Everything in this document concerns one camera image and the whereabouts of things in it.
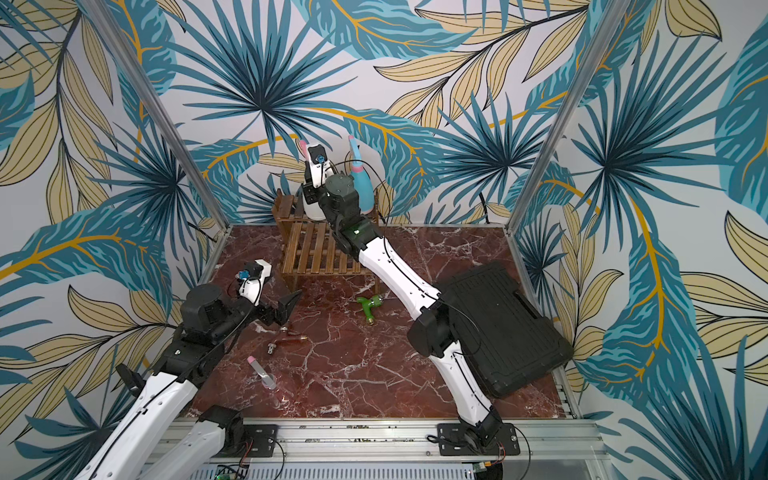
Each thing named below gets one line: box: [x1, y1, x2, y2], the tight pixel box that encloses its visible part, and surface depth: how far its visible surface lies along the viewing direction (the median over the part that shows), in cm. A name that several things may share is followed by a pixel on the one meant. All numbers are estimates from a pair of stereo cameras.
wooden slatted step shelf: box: [272, 188, 379, 295], surface depth 93 cm
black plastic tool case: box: [440, 262, 573, 398], surface depth 85 cm
